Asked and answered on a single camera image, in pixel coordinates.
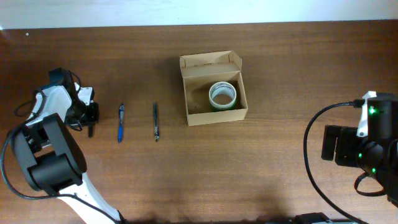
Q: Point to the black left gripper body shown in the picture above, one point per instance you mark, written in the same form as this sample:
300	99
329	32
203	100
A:
91	115

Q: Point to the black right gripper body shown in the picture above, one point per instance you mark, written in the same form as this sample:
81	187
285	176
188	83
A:
341	145

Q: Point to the green tape roll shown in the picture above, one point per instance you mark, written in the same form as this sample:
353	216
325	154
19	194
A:
222	103

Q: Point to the cardboard box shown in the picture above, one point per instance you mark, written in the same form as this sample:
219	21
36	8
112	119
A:
199	73

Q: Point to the beige masking tape roll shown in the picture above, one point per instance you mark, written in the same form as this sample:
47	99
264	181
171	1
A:
222	88

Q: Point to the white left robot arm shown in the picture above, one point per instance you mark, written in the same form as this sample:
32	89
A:
47	154

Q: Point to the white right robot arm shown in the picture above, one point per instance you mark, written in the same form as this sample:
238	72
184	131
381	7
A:
372	146

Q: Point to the blue ballpoint pen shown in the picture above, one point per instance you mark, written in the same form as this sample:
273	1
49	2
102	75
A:
121	120

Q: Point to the black ballpoint pen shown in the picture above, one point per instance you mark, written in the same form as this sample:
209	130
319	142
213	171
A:
156	126

